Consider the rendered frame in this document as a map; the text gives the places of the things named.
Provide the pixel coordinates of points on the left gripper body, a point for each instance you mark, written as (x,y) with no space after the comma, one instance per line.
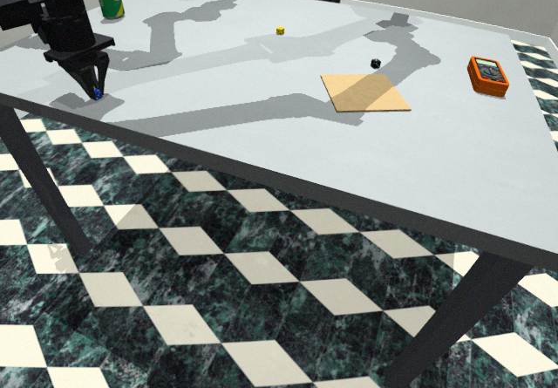
(81,47)

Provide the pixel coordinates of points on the tan mat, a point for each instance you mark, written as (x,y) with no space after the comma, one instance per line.
(363,93)

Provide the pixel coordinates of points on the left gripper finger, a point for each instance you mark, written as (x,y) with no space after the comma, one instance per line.
(87,83)
(102,70)

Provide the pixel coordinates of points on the orange multimeter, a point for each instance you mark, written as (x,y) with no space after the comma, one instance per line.
(487,77)

